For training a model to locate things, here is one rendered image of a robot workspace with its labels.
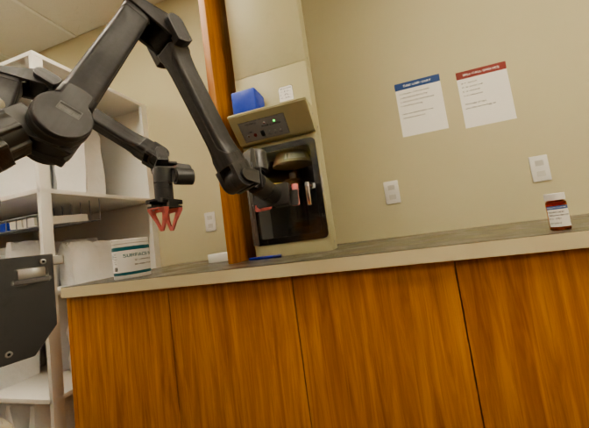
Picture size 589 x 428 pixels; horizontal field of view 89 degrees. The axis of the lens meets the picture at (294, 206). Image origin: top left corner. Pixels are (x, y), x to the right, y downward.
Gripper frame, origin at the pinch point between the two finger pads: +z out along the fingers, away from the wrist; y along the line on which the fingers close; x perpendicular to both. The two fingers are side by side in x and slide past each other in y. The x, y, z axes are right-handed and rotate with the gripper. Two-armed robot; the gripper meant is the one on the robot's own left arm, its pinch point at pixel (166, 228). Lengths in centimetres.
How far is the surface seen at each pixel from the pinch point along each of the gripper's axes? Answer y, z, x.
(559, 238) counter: 4, 16, -105
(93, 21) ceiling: 71, -155, 102
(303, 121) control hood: 28, -35, -43
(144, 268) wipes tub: 14.1, 12.8, 23.6
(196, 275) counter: 3.8, 16.3, -6.5
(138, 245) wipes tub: 12.5, 3.5, 24.0
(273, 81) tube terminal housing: 33, -57, -31
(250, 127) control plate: 26.0, -36.7, -21.8
